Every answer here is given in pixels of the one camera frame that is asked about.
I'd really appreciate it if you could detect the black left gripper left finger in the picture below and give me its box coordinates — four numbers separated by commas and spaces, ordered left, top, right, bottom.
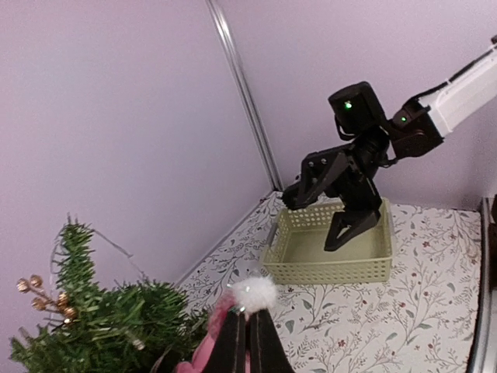
202, 311, 247, 373

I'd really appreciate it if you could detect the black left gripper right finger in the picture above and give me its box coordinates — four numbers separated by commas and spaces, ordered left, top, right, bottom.
248, 309, 294, 373

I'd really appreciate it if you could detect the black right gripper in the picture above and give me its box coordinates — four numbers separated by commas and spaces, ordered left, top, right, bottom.
282, 82, 390, 252

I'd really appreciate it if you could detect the pink white santa hat ornament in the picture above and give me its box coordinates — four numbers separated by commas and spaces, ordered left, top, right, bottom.
207, 276, 278, 340

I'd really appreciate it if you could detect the clear string light garland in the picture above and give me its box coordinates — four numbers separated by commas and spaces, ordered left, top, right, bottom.
50, 219, 154, 352

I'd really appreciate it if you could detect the small green christmas tree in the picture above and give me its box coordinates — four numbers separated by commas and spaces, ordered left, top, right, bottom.
9, 218, 209, 372

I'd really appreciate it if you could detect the gold berry sprig ornament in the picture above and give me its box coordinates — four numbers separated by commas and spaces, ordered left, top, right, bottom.
16, 274, 78, 323

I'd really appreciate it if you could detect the pink bow ornament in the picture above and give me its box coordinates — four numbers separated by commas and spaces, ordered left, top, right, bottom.
151, 334, 215, 373

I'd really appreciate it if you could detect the cream perforated plastic basket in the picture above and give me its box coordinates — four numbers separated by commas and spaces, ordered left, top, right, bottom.
262, 196, 397, 287

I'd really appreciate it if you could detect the floral patterned table mat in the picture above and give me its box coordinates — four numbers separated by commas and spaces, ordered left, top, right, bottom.
176, 190, 486, 373

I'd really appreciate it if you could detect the front aluminium rail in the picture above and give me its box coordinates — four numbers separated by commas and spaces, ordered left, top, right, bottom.
466, 195, 496, 373

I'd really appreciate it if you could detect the right aluminium frame post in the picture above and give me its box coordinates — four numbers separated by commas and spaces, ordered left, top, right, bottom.
206, 0, 283, 191

